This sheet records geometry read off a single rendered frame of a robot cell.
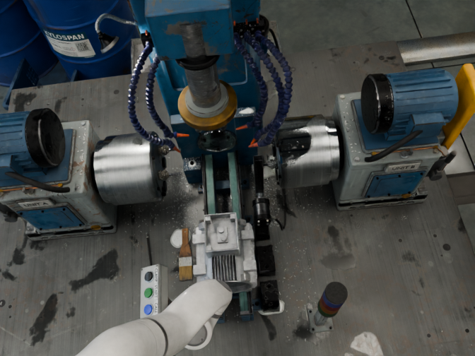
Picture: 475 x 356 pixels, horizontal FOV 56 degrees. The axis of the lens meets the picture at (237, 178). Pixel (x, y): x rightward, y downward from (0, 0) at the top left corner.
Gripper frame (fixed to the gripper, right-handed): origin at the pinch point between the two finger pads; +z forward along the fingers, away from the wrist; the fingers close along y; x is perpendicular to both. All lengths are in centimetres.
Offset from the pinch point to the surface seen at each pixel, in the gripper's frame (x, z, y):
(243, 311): -11.3, 11.8, 10.1
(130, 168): 38.7, 15.2, -22.4
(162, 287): 1.2, 4.0, -13.5
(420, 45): 104, 181, 143
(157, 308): -3.5, -0.9, -14.6
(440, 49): 99, 179, 155
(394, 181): 25, 21, 65
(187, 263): 1.5, 33.2, -9.6
